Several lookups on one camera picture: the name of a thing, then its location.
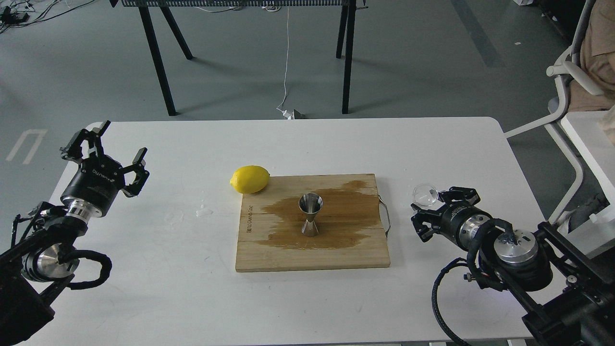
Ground white hanging cable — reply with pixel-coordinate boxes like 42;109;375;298
276;5;306;120

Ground white office chair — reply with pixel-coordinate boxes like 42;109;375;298
504;0;603;224

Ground steel double jigger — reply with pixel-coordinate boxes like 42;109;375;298
298;193;323;237

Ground person in beige shirt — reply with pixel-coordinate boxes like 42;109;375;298
568;0;615;112

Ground black metal frame table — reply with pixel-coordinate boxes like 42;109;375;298
109;0;369;119

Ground white side table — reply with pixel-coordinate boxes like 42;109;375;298
560;111;615;205

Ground wooden cutting board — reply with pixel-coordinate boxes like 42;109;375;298
235;173;390;273

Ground small clear glass cup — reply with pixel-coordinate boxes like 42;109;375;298
413;183;439;208

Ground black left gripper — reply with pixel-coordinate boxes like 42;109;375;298
60;120;150;219

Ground cables on floor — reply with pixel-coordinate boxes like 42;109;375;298
0;0;97;34

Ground yellow lemon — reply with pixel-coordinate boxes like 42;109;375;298
229;166;270;194

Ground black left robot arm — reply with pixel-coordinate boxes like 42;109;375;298
0;121;149;346

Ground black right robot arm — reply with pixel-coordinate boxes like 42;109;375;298
411;184;615;346

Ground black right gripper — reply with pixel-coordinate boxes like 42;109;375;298
411;186;492;251

